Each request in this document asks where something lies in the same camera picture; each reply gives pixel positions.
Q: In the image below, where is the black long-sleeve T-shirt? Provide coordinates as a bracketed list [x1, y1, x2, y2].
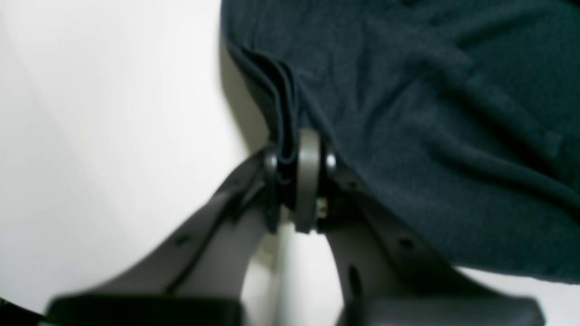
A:
[220, 0, 580, 283]

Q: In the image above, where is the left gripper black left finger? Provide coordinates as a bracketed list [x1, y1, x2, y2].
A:
[45, 146, 279, 326]

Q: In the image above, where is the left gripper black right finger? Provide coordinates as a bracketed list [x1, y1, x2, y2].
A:
[292, 129, 545, 326]

